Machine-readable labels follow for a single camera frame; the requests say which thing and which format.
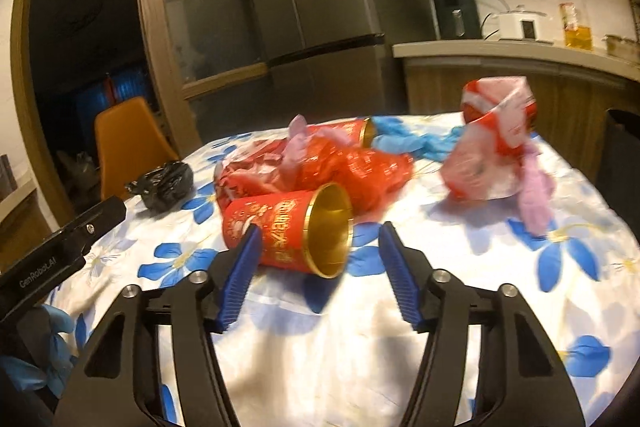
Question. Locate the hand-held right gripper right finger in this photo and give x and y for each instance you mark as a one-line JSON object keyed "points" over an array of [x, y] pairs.
{"points": [[400, 277]]}

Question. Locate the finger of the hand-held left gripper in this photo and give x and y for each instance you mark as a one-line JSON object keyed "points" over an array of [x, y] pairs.
{"points": [[95, 222]]}

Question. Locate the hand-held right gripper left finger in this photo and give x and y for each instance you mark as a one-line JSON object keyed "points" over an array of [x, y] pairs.
{"points": [[240, 277]]}

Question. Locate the red paper cup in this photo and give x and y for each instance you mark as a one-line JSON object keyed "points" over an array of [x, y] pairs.
{"points": [[280, 227], [345, 132]]}

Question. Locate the blue glove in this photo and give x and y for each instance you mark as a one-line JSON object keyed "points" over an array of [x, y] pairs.
{"points": [[400, 139]]}

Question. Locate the pink glove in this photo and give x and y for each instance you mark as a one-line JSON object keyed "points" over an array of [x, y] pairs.
{"points": [[296, 147], [535, 202]]}

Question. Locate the black trash bin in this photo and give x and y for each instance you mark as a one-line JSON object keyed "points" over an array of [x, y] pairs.
{"points": [[622, 157]]}

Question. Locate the person's left hand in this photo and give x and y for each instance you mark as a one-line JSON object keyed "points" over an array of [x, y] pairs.
{"points": [[55, 357]]}

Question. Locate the black plastic bag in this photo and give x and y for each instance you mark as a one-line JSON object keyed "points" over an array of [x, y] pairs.
{"points": [[162, 184]]}

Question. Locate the orange chair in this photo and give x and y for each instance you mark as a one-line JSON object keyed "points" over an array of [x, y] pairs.
{"points": [[130, 142]]}

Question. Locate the blue floral tablecloth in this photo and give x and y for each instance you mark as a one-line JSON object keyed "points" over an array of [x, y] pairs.
{"points": [[350, 357]]}

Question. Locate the blue ribbed barrel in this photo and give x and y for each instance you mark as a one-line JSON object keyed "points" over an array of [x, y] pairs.
{"points": [[125, 87]]}

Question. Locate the red and white plastic bag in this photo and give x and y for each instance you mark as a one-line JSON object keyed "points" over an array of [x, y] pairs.
{"points": [[480, 157]]}

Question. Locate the kitchen counter with wooden cabinets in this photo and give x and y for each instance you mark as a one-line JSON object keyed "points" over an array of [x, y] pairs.
{"points": [[500, 77]]}

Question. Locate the wooden sliding glass door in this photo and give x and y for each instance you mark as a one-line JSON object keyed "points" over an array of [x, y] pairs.
{"points": [[210, 17]]}

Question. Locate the black air fryer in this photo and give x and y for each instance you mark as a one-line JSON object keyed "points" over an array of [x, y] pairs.
{"points": [[452, 9]]}

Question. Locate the white rice cooker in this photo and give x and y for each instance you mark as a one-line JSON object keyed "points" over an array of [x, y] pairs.
{"points": [[522, 24]]}

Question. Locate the cooking oil bottle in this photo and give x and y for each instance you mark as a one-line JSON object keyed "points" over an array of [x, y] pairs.
{"points": [[575, 27]]}

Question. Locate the metal pot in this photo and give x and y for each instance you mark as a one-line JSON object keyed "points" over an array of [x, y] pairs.
{"points": [[622, 46]]}

